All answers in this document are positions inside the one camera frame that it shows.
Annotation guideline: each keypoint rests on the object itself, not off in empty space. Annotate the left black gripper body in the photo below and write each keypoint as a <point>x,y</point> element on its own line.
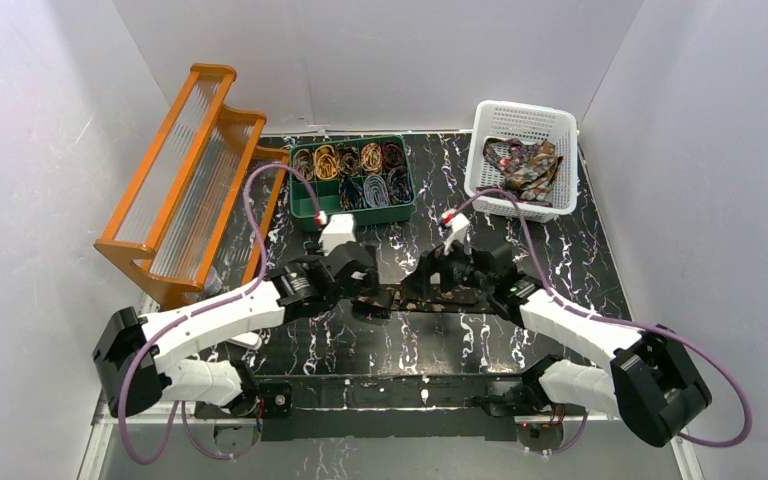
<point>363,279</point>

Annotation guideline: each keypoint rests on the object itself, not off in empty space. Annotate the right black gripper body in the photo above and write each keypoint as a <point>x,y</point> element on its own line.
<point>430,277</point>

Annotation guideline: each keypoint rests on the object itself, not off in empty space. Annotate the dark floral tie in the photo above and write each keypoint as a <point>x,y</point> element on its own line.
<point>396,298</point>

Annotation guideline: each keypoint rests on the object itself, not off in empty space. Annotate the white plastic basket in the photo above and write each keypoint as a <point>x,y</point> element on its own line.
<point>531,125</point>

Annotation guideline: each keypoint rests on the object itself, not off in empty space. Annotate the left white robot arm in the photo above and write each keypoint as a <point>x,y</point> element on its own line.
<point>145,359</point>

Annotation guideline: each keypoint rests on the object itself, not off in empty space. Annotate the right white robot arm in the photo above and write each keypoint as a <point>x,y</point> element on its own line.
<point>646,379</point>

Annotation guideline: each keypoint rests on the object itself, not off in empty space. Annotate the patterned ties in basket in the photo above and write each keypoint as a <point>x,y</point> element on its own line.
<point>529,170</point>

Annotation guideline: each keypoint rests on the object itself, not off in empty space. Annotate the dark multicolour rolled tie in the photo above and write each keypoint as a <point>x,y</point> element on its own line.
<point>351,194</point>

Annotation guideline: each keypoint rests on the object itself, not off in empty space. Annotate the light blue rolled tie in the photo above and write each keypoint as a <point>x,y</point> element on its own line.
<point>375,192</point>

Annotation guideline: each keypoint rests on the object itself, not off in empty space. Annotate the green compartment tray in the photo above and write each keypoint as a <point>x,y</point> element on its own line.
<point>308,199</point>

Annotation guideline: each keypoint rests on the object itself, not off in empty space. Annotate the dark blue rolled tie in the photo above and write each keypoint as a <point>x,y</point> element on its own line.
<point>398,186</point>

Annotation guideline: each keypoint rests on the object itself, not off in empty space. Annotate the dark brown rolled tie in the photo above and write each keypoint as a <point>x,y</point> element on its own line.
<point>348,160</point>

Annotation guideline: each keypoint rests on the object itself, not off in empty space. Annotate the yellow rolled tie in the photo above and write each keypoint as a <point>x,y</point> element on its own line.
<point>325,163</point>

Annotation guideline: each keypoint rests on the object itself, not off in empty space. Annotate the orange rolled tie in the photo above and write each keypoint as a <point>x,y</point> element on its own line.
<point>371,159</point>

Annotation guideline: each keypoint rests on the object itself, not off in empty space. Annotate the white oblong object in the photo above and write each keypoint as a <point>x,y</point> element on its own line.
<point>248,340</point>

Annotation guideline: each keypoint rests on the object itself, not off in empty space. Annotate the dark red rolled tie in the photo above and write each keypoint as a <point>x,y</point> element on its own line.
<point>393,156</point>

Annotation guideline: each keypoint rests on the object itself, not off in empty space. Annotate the black base bar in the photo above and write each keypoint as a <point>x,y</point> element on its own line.
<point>403,406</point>

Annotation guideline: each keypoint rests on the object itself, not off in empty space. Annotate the orange wooden rack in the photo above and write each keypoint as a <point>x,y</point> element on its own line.
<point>167,228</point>

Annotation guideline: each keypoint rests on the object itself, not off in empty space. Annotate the aluminium rail frame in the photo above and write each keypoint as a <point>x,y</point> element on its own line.
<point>216,446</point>

